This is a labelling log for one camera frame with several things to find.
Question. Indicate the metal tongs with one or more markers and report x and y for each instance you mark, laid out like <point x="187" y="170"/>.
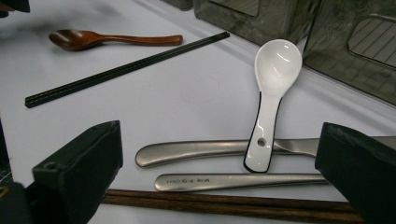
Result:
<point x="186" y="151"/>

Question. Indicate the white ceramic spoon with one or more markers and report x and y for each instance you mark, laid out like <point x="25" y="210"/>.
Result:
<point x="277" y="65"/>

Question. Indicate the black chopstick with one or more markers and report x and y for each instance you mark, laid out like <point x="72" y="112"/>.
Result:
<point x="124" y="72"/>
<point x="124" y="67"/>

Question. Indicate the brown wooden chopstick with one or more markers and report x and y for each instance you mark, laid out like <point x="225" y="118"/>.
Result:
<point x="218" y="207"/>
<point x="218" y="196"/>

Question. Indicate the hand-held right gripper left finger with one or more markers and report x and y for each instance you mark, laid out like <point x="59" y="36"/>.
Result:
<point x="77" y="174"/>

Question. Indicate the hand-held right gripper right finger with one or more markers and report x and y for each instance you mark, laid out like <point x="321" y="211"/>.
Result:
<point x="361" y="168"/>

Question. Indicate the brown wooden spoon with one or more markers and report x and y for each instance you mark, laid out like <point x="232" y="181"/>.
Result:
<point x="74" y="39"/>

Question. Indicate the smoky plastic basket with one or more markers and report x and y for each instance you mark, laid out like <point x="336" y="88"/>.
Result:
<point x="249" y="21"/>
<point x="180" y="3"/>
<point x="336" y="62"/>

